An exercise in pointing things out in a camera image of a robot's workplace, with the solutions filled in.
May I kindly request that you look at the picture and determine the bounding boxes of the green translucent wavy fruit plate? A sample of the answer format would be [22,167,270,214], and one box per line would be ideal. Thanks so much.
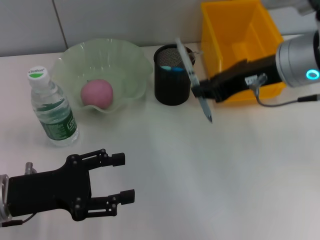
[51,37,154,115]

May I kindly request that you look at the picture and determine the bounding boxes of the right arm cable silver connector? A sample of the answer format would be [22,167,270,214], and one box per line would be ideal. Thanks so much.
[248,73,320,107]

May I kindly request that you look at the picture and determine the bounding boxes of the pink peach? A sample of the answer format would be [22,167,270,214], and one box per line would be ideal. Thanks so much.
[80,79,114,110]

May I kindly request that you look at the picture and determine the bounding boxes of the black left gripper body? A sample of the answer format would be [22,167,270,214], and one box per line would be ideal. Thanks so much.
[6,154,93,222]

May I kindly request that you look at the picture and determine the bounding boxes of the blue scissors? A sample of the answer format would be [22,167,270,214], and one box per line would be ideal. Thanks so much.
[159,65,185,73]

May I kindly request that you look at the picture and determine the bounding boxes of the clear water bottle green label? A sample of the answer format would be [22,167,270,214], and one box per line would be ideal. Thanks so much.
[27,65,80,147]

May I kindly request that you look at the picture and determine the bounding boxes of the silver grey pen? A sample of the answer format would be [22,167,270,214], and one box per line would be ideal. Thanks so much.
[174,37,214,124]

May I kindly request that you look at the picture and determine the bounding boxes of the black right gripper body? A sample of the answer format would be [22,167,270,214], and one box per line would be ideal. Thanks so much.
[209,53,285,103]

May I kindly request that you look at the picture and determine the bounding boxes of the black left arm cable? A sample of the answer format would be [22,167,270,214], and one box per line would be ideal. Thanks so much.
[0,212,36,228]

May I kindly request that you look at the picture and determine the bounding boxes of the yellow plastic bin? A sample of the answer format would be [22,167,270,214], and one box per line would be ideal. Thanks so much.
[200,0,287,104]

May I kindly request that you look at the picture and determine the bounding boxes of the black mesh pen holder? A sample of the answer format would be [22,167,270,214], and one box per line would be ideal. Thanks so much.
[153,44,197,107]

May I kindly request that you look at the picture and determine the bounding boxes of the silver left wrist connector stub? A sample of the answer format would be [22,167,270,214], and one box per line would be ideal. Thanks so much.
[24,162,38,176]

